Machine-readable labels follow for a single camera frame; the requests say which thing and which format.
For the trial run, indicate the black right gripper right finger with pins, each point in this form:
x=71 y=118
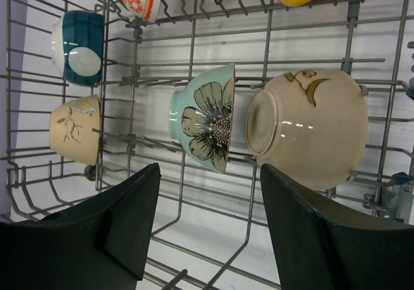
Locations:
x=321 y=244

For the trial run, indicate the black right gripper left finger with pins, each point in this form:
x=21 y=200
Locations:
x=100 y=243

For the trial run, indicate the cream bowl bird drawing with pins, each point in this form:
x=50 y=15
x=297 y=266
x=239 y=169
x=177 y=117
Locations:
x=74 y=130

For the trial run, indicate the beige bowl olive drawing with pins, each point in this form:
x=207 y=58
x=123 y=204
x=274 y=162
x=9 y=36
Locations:
x=310 y=124

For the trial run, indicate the mint green flower bowl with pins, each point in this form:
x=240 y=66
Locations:
x=201 y=117

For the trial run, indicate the teal and white bowl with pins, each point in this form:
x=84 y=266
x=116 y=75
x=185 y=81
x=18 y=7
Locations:
x=77 y=42

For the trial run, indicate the grey wire dish rack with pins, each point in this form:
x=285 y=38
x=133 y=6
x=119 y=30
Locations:
x=210 y=229

